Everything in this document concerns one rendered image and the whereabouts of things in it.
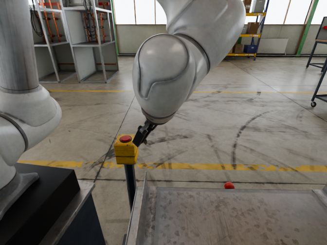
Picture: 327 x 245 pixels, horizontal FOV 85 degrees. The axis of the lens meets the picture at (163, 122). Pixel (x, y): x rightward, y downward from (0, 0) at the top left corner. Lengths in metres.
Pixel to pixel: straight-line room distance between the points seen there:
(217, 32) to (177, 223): 0.45
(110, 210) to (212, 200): 1.17
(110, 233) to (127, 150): 0.92
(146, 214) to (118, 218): 1.05
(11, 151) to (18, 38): 0.32
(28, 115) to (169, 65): 0.54
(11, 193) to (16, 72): 0.35
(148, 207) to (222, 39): 0.46
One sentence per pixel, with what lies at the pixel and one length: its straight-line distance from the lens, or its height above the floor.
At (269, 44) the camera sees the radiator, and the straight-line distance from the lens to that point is 9.73.
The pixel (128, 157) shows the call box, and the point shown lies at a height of 0.84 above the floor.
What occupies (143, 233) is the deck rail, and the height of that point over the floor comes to 0.85.
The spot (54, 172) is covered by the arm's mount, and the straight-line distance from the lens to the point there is 0.76.
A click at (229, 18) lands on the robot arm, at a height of 1.31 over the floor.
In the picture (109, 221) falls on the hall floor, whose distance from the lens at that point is 1.60.
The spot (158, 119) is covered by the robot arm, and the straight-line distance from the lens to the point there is 0.40.
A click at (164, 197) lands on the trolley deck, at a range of 0.59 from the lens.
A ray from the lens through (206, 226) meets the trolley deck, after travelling 0.55.
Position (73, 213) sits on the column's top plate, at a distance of 0.74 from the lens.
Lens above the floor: 1.31
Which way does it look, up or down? 29 degrees down
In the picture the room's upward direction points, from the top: straight up
